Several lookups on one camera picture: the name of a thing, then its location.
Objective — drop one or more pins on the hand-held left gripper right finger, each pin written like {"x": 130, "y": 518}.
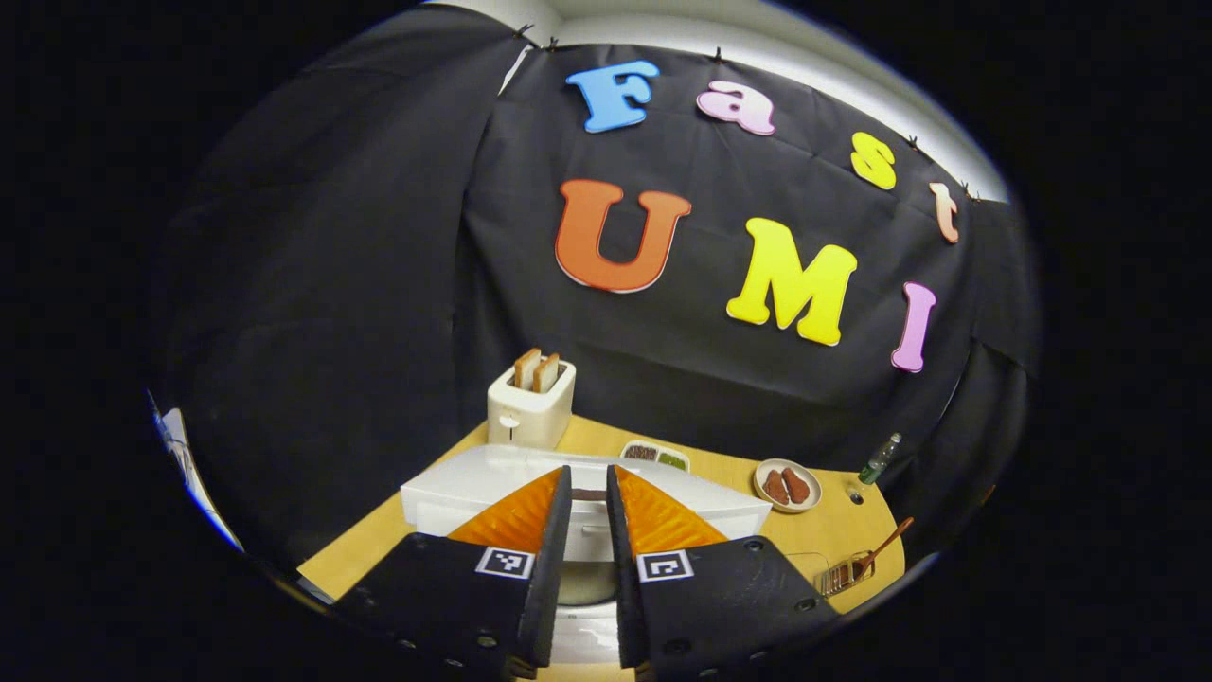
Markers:
{"x": 620, "y": 568}

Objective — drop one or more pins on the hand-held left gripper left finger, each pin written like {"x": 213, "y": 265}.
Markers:
{"x": 554, "y": 568}

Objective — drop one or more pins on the white rice cooker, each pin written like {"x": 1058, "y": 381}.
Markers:
{"x": 473, "y": 483}

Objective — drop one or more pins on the white divided grain dish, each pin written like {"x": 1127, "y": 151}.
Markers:
{"x": 653, "y": 455}

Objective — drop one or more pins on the white toaster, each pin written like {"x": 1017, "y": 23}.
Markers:
{"x": 530, "y": 421}

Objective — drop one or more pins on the brown meat piece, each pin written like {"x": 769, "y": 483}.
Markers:
{"x": 796, "y": 485}
{"x": 775, "y": 487}

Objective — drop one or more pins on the toast slice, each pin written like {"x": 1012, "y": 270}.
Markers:
{"x": 525, "y": 367}
{"x": 545, "y": 373}

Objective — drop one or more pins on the white round plate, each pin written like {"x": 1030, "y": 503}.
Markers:
{"x": 812, "y": 485}

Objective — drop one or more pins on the clear plastic water bottle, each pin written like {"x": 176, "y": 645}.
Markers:
{"x": 881, "y": 459}

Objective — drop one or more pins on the black backdrop cloth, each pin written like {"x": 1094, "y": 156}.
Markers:
{"x": 379, "y": 284}

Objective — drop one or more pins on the white side table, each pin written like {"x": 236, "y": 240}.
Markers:
{"x": 199, "y": 493}

